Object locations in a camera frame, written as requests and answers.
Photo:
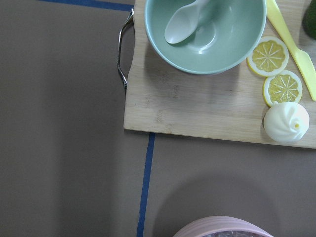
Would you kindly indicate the wooden cutting board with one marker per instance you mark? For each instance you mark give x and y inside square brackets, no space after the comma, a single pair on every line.
[163,99]

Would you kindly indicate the white plastic spoon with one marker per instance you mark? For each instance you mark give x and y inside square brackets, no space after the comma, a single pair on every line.
[184,22]

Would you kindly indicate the green bowl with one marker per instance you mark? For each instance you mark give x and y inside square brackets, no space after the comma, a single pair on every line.
[227,32]

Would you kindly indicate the pink ice bowl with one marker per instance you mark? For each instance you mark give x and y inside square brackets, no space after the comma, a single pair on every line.
[214,224]

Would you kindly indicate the lemon slice near bowl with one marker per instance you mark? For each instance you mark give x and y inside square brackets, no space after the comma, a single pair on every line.
[269,57]

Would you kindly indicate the white steamed bun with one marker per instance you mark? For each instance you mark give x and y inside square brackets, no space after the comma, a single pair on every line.
[286,122]

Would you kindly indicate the lemon slice near bun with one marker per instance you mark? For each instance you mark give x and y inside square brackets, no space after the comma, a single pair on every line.
[283,87]

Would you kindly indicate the yellow plastic knife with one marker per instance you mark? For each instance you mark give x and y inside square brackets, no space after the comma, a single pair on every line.
[301,58]

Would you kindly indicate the green avocado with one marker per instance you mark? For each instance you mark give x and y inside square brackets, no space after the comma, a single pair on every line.
[309,20]

